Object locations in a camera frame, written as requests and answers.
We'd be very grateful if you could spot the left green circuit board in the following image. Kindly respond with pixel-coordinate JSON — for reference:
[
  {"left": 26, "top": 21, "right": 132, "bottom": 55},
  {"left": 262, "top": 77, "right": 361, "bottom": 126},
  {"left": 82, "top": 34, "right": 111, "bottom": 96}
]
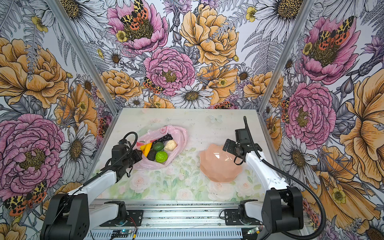
[{"left": 111, "top": 229, "right": 131, "bottom": 239}]

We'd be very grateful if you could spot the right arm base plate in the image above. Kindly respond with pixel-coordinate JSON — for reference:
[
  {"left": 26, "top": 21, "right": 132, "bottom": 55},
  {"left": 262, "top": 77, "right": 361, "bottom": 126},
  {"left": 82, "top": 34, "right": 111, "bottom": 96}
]
[{"left": 219, "top": 209, "right": 261, "bottom": 226}]

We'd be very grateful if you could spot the yellow banana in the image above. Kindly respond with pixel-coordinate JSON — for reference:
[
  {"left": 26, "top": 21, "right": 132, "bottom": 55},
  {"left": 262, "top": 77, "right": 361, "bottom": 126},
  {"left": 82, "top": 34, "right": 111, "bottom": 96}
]
[{"left": 143, "top": 143, "right": 153, "bottom": 157}]

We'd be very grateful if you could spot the left aluminium frame post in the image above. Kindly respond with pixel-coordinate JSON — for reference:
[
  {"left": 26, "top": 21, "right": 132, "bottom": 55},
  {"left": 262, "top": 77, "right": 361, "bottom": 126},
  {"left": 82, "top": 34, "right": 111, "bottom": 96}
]
[{"left": 47, "top": 1, "right": 120, "bottom": 116}]

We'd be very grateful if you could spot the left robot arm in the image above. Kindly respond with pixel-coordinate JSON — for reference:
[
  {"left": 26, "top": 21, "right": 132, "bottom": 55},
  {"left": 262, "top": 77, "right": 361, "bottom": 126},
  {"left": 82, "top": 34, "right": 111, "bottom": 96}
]
[{"left": 40, "top": 140, "right": 143, "bottom": 240}]

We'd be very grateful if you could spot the bright green lime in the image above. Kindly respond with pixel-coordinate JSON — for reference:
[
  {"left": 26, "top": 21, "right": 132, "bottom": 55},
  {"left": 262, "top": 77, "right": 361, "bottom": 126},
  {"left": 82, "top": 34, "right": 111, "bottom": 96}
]
[{"left": 155, "top": 151, "right": 169, "bottom": 164}]

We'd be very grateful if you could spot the pink plastic bag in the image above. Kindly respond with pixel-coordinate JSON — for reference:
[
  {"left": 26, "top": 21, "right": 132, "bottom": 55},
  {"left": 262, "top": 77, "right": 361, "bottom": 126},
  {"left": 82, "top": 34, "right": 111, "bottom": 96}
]
[{"left": 134, "top": 125, "right": 188, "bottom": 171}]

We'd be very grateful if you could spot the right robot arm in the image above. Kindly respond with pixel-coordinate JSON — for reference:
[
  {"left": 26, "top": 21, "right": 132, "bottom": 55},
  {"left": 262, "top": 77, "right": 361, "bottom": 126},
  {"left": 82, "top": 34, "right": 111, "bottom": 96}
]
[{"left": 223, "top": 129, "right": 304, "bottom": 234}]

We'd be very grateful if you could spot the right aluminium frame post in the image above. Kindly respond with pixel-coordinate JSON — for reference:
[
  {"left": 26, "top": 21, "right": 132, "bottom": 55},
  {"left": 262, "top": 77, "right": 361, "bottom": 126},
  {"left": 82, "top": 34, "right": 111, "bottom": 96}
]
[{"left": 258, "top": 0, "right": 315, "bottom": 114}]

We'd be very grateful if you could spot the white vented cable duct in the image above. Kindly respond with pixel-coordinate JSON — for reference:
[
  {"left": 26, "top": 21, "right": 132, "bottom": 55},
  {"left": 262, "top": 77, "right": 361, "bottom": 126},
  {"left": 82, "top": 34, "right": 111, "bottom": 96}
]
[{"left": 85, "top": 228, "right": 243, "bottom": 240}]

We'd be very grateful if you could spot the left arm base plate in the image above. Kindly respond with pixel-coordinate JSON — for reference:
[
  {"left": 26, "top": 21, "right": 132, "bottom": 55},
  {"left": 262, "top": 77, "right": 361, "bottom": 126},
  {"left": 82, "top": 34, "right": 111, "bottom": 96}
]
[{"left": 101, "top": 210, "right": 144, "bottom": 227}]

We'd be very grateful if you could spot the left black cable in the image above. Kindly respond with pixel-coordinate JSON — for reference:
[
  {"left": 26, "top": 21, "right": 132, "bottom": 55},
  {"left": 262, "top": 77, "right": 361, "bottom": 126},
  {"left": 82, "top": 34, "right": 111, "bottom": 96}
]
[{"left": 52, "top": 131, "right": 139, "bottom": 232}]

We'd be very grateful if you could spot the aluminium frame post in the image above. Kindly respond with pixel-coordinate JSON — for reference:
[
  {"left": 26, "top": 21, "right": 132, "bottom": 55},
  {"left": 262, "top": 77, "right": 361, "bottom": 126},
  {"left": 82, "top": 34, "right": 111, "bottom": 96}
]
[
  {"left": 258, "top": 0, "right": 315, "bottom": 114},
  {"left": 47, "top": 1, "right": 120, "bottom": 116}
]

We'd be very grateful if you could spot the right green circuit board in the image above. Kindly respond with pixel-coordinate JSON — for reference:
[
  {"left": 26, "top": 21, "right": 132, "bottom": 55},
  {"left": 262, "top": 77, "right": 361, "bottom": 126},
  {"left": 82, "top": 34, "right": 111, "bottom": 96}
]
[{"left": 247, "top": 227, "right": 260, "bottom": 235}]

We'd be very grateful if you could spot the black plum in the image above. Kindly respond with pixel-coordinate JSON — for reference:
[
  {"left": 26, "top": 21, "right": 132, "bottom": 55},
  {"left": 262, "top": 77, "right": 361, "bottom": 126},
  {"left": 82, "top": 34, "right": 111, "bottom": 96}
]
[{"left": 147, "top": 150, "right": 157, "bottom": 161}]

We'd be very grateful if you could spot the dark purple grape bunch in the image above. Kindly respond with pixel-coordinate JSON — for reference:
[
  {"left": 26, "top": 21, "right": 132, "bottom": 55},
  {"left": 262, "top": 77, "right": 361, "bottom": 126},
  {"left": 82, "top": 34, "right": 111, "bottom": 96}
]
[{"left": 153, "top": 134, "right": 173, "bottom": 144}]

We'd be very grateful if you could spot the green circuit board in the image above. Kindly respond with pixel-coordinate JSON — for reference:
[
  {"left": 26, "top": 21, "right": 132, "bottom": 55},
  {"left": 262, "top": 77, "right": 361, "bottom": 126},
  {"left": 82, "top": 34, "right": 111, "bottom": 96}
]
[
  {"left": 247, "top": 227, "right": 260, "bottom": 235},
  {"left": 111, "top": 229, "right": 131, "bottom": 239}
]

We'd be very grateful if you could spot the pink scalloped plate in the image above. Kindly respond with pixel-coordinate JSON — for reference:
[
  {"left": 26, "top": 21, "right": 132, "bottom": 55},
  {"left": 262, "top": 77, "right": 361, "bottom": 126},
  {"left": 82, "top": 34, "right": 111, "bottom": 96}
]
[{"left": 200, "top": 144, "right": 243, "bottom": 183}]

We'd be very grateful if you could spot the aluminium mounting rail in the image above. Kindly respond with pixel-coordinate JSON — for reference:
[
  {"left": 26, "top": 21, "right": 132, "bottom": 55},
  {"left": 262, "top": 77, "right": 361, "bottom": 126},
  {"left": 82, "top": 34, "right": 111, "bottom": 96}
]
[{"left": 97, "top": 201, "right": 244, "bottom": 229}]

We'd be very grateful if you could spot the dark green avocado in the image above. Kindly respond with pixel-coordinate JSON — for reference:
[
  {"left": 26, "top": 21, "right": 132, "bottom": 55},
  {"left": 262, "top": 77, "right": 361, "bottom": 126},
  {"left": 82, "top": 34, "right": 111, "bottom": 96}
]
[{"left": 152, "top": 142, "right": 165, "bottom": 152}]

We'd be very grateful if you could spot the cream garlic bulb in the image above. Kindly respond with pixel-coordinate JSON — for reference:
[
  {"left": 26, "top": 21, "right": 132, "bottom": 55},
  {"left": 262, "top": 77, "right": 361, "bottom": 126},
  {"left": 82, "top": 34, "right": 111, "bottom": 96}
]
[{"left": 164, "top": 140, "right": 178, "bottom": 152}]

